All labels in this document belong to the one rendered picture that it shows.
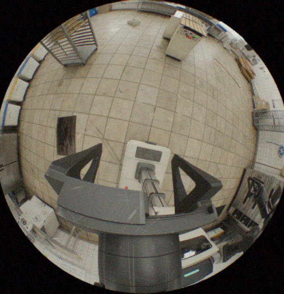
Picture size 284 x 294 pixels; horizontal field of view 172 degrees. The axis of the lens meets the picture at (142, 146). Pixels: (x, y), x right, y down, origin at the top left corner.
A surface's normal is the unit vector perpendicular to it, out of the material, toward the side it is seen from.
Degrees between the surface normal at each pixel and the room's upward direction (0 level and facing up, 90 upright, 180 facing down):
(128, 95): 0
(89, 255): 90
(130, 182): 0
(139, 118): 0
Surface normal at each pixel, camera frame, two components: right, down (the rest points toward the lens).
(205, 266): 0.22, -0.97
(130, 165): 0.11, 0.11
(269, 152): -0.97, -0.21
